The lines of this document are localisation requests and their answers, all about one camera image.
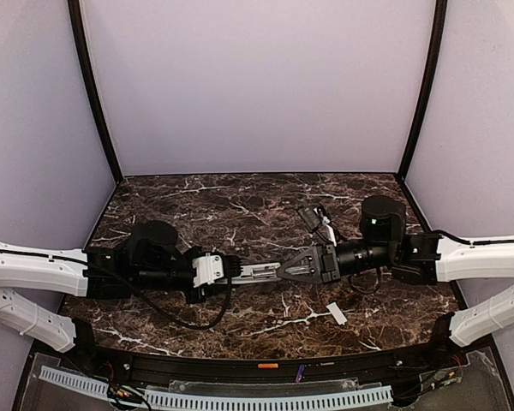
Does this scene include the white battery cover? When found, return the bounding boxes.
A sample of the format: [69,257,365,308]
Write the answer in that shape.
[326,302,348,325]

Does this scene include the white remote control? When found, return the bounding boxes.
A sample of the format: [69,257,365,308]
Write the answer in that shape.
[226,262,281,285]

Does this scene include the purple battery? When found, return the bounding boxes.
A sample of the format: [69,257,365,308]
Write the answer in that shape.
[296,364,305,384]

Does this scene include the clear plastic screwdriver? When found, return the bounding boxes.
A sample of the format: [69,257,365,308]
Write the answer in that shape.
[284,265,313,276]

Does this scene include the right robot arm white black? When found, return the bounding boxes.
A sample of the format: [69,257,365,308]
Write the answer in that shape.
[276,195,514,347]

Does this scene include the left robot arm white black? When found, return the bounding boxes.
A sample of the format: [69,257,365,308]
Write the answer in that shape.
[0,221,242,353]

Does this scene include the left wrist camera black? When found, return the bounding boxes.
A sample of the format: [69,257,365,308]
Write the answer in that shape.
[192,253,242,288]

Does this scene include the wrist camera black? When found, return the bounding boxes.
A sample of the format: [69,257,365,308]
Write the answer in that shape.
[192,253,242,288]
[296,205,338,246]

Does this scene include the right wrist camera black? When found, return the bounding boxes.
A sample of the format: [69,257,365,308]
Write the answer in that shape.
[296,205,338,246]

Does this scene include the black front rail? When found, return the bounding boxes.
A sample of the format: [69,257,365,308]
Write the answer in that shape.
[60,344,461,386]

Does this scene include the centre white slotted cable duct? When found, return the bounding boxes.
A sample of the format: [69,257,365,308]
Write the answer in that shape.
[145,386,393,411]

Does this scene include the white slotted cable duct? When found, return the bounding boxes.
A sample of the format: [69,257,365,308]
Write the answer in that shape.
[145,386,393,411]
[39,366,108,400]

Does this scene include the small circuit board with wires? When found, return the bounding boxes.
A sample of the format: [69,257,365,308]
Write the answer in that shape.
[105,383,146,408]

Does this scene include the left white slotted cable duct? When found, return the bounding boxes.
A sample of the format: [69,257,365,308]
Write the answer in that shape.
[39,366,108,400]

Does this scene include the right circuit board with wires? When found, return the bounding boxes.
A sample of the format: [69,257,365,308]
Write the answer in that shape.
[421,369,463,391]

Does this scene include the right black frame post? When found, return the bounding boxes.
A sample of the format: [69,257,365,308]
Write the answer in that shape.
[396,0,448,185]

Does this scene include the black frame post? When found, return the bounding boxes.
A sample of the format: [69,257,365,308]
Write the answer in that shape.
[396,0,448,185]
[67,0,123,185]

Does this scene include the left black frame post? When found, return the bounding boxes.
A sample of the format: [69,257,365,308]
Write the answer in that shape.
[67,0,123,185]

